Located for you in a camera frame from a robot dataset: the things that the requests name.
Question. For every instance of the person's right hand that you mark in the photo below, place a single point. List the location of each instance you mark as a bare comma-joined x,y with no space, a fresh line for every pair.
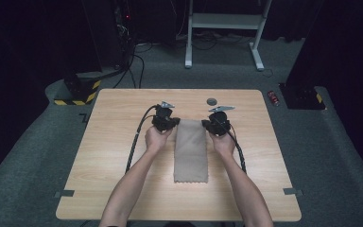
223,145

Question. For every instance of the grey round table grommet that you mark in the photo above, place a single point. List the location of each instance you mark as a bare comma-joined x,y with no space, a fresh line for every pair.
212,101

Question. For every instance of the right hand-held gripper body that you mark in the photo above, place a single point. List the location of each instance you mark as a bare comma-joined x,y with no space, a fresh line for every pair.
220,123

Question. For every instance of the dark computer tower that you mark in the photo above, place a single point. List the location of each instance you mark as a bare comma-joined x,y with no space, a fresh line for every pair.
124,28

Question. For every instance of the white metal stand frame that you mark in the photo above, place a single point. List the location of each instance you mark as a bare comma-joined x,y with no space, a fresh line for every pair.
223,21

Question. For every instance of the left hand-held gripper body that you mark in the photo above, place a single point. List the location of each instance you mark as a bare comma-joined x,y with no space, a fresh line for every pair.
162,119

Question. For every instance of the grey-brown cloth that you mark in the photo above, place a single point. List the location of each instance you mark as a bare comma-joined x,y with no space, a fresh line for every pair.
191,151

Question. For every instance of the person's left hand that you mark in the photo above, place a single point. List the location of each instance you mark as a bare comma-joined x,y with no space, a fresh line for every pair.
156,140

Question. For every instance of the grey tape strip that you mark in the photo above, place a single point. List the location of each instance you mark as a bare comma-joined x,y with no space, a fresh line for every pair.
65,193
293,191

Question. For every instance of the black floor tape mark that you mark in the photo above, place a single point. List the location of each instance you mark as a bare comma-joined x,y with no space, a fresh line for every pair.
84,118

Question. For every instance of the red can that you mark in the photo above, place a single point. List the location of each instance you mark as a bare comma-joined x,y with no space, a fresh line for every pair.
273,98

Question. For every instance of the black yellow striped stand base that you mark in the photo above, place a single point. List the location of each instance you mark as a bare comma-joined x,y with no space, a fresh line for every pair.
82,91

